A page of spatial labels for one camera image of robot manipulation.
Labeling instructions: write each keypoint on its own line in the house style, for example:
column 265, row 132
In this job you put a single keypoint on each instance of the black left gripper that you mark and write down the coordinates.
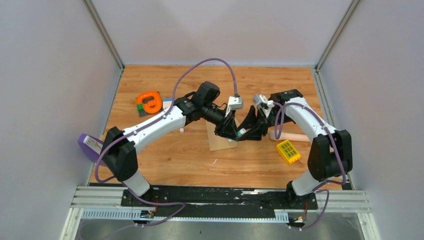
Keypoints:
column 227, row 127

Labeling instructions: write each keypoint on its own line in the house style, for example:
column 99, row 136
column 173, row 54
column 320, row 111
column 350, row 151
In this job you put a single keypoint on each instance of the yellow building block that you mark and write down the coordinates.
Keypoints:
column 288, row 152

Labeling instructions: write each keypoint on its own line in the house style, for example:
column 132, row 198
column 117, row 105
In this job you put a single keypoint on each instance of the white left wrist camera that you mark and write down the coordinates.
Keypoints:
column 234, row 103

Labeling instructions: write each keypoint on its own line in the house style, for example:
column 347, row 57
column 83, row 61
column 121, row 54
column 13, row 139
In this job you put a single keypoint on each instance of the dark grey building plate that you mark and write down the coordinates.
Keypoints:
column 142, row 113

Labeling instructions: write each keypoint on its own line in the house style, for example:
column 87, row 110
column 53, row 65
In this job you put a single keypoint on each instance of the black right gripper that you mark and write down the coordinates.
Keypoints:
column 260, row 129

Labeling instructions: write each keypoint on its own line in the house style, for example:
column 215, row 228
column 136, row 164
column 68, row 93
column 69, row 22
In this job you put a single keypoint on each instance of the white slotted cable duct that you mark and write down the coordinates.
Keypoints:
column 137, row 215

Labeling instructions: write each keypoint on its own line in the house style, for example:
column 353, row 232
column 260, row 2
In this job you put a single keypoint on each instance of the orange curved toy track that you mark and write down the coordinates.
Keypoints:
column 151, row 100

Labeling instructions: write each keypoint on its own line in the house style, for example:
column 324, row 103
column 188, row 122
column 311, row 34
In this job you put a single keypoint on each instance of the purple box with card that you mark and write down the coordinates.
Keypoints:
column 90, row 146

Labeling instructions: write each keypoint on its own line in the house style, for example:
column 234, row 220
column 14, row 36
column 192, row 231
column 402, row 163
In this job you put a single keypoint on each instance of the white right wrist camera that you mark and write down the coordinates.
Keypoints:
column 261, row 102

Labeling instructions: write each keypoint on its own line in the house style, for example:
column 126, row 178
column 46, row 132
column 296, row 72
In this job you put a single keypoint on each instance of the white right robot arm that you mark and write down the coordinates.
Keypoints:
column 330, row 157

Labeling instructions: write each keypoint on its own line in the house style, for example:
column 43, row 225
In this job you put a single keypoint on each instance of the white and blue building block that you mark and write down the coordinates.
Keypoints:
column 167, row 103

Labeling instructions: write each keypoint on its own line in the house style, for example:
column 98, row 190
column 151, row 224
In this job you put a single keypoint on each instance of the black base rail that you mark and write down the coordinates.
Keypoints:
column 220, row 202

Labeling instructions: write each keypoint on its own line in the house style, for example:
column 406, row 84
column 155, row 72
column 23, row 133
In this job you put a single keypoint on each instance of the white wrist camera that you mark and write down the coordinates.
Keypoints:
column 261, row 102
column 234, row 103

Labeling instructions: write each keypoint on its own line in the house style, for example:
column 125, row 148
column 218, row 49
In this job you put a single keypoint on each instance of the pink toy microphone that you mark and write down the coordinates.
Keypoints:
column 289, row 136

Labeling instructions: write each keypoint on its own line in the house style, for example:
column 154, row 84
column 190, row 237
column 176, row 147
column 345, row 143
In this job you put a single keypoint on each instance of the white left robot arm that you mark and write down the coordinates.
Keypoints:
column 121, row 147

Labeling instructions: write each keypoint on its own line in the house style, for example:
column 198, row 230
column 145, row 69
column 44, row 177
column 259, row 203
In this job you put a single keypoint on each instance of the white green glue stick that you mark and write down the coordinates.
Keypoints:
column 241, row 132

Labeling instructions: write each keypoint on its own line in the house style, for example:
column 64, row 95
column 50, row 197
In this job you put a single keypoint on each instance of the tan paper envelope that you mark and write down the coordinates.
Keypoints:
column 217, row 143

